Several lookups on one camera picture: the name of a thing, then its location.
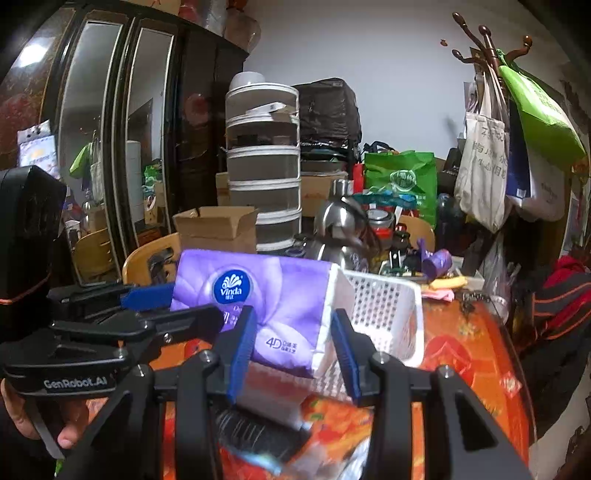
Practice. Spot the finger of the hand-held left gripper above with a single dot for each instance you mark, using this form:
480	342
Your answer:
184	321
147	295

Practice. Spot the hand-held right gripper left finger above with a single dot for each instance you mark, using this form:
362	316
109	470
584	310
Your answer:
241	355

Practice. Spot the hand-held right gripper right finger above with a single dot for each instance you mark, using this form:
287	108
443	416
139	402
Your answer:
344	357

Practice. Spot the white perforated plastic basket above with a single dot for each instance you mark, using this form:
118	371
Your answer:
392	314

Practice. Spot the purple tissue pack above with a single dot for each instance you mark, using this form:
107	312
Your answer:
277	295

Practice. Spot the person's left hand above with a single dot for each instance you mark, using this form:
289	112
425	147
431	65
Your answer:
74	422

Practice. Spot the open cardboard box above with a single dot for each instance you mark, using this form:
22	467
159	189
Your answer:
217	235

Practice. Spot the white hanging packet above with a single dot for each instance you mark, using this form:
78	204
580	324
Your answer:
39	147

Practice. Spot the orange floral tablecloth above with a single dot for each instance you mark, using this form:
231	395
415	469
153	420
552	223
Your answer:
461	341

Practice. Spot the purple cup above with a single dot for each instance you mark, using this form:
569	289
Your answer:
436	263

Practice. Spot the stainless steel kettle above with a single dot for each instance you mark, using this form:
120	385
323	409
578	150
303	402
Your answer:
337	221

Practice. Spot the black mirrored wardrobe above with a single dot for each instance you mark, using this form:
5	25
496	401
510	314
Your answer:
198	138

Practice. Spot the flat brown carton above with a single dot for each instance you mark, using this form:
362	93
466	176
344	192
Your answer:
323	194

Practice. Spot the round tiered mesh storage tower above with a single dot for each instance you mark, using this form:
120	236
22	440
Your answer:
263	175

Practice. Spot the green shopping bag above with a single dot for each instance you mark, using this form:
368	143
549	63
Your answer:
401	180

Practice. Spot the red and black backpack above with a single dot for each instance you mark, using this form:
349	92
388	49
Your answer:
563	295

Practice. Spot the beige canvas tote bag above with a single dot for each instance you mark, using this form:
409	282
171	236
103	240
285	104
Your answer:
482	175

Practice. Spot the white bowl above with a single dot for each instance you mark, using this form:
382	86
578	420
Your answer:
247	79

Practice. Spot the white plastic bag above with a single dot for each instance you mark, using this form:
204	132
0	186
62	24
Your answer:
542	194

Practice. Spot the blue hanging bag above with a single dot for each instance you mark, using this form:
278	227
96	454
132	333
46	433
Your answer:
516	161

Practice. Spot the bright green fabric bag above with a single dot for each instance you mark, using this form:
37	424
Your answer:
540	110

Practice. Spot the wooden coat rack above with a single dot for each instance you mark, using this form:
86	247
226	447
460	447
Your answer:
489	50

